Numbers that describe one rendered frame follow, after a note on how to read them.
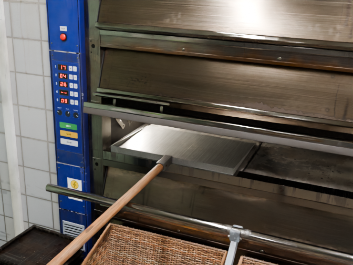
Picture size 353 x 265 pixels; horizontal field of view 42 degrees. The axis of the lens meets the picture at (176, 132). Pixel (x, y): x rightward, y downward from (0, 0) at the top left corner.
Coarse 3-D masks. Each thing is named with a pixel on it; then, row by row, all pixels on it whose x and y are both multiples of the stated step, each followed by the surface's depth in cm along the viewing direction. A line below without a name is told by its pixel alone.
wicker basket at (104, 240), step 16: (112, 224) 208; (112, 240) 208; (128, 240) 206; (144, 240) 203; (160, 240) 200; (176, 240) 198; (96, 256) 201; (112, 256) 209; (128, 256) 206; (144, 256) 203; (160, 256) 201; (192, 256) 196; (208, 256) 193; (224, 256) 188
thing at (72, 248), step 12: (156, 168) 179; (144, 180) 170; (132, 192) 161; (120, 204) 154; (108, 216) 147; (96, 228) 140; (84, 240) 135; (60, 252) 128; (72, 252) 130; (48, 264) 122; (60, 264) 125
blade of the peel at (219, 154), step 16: (144, 128) 229; (160, 128) 229; (128, 144) 209; (144, 144) 210; (160, 144) 210; (176, 144) 210; (192, 144) 211; (208, 144) 211; (224, 144) 212; (240, 144) 212; (176, 160) 190; (192, 160) 194; (208, 160) 194; (224, 160) 195; (240, 160) 191
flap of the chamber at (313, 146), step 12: (84, 108) 182; (96, 108) 180; (144, 108) 194; (132, 120) 174; (144, 120) 173; (156, 120) 171; (168, 120) 169; (216, 120) 179; (216, 132) 163; (228, 132) 161; (240, 132) 160; (300, 132) 170; (288, 144) 154; (300, 144) 153; (312, 144) 151; (324, 144) 150
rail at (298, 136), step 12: (108, 108) 178; (120, 108) 176; (132, 108) 175; (180, 120) 167; (192, 120) 166; (204, 120) 164; (252, 132) 158; (264, 132) 157; (276, 132) 155; (288, 132) 154; (336, 144) 149; (348, 144) 147
